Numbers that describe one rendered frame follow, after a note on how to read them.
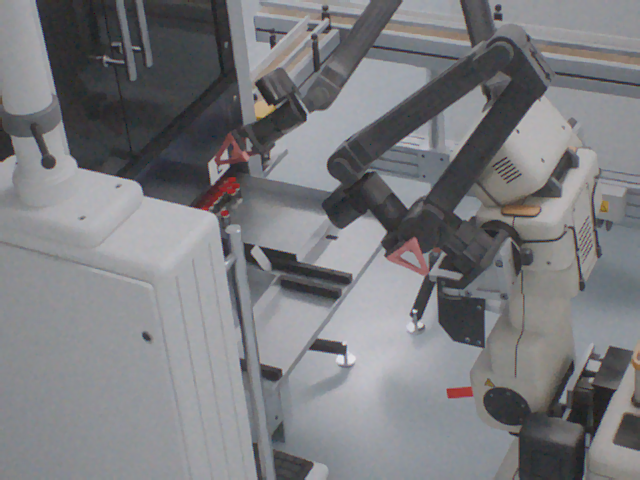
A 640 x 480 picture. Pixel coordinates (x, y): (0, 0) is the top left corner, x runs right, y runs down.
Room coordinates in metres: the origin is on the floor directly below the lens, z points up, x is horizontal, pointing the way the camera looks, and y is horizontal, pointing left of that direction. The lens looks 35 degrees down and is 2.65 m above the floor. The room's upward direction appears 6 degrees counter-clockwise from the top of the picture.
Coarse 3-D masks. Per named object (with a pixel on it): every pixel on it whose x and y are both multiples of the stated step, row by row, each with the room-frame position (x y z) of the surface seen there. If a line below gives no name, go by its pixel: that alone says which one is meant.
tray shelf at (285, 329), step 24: (336, 240) 2.51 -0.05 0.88; (360, 240) 2.50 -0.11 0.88; (312, 264) 2.43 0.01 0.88; (336, 264) 2.42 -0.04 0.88; (360, 264) 2.41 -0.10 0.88; (288, 288) 2.35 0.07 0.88; (264, 312) 2.27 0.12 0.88; (288, 312) 2.26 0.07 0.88; (312, 312) 2.25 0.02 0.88; (264, 336) 2.19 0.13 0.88; (288, 336) 2.18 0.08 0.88; (312, 336) 2.17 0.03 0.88; (264, 360) 2.11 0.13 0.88; (288, 360) 2.10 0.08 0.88; (264, 384) 2.03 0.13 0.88
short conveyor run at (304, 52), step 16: (272, 32) 3.39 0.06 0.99; (304, 32) 3.49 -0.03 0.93; (320, 32) 3.43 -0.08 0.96; (336, 32) 3.47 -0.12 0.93; (272, 48) 3.35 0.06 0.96; (288, 48) 3.40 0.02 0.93; (304, 48) 3.35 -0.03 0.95; (320, 48) 3.38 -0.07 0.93; (336, 48) 3.46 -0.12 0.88; (256, 64) 3.25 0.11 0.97; (272, 64) 3.32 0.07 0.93; (288, 64) 3.26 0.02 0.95; (304, 64) 3.29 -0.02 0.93; (320, 64) 3.35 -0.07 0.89; (256, 80) 3.23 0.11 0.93; (304, 80) 3.28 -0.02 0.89; (256, 96) 3.02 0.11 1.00
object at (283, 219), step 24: (264, 192) 2.74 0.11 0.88; (288, 192) 2.72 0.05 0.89; (312, 192) 2.69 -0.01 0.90; (240, 216) 2.65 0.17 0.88; (264, 216) 2.64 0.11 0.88; (288, 216) 2.63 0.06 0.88; (312, 216) 2.61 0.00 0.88; (264, 240) 2.54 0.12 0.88; (288, 240) 2.53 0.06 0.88; (312, 240) 2.49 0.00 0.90
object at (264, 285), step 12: (228, 276) 2.41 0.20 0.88; (252, 276) 2.38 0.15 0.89; (264, 276) 2.37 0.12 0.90; (276, 276) 2.35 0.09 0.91; (228, 288) 2.37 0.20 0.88; (252, 288) 2.36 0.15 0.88; (264, 288) 2.35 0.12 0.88; (276, 288) 2.33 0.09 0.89; (252, 300) 2.31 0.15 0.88; (264, 300) 2.29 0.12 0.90; (240, 336) 2.19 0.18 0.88
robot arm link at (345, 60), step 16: (384, 0) 2.51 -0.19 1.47; (400, 0) 2.51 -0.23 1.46; (368, 16) 2.50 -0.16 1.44; (384, 16) 2.50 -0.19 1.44; (352, 32) 2.48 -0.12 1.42; (368, 32) 2.48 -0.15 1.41; (352, 48) 2.47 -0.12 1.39; (368, 48) 2.47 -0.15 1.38; (336, 64) 2.45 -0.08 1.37; (352, 64) 2.45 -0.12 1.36; (320, 80) 2.43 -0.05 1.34; (336, 80) 2.43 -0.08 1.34; (336, 96) 2.43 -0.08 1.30
